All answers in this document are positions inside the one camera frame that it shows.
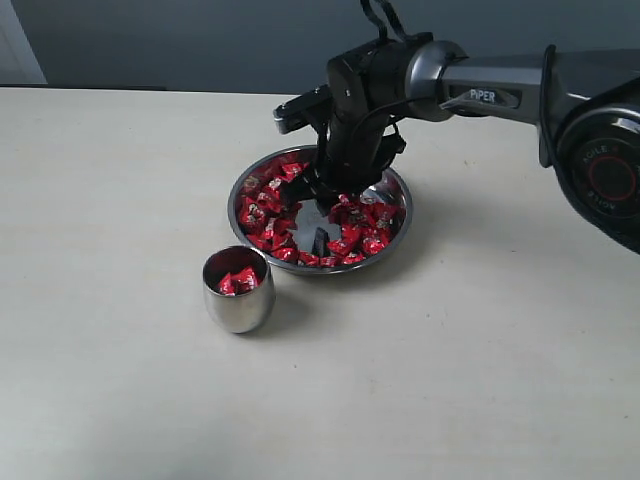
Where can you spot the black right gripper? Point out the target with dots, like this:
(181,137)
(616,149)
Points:
(350,158)

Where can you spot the red candy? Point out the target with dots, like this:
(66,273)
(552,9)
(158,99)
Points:
(246,280)
(253,216)
(351,213)
(345,245)
(289,171)
(227,285)
(386,217)

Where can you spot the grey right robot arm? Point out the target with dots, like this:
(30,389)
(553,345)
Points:
(584,105)

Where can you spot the round steel plate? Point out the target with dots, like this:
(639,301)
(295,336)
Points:
(296,240)

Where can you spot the steel cup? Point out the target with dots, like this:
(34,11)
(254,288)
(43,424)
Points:
(241,313)

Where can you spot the red wrapped candy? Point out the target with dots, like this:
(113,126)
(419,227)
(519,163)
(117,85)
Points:
(253,216)
(386,217)
(345,245)
(351,213)
(289,171)

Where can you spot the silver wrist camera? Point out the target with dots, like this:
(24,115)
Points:
(311,108)

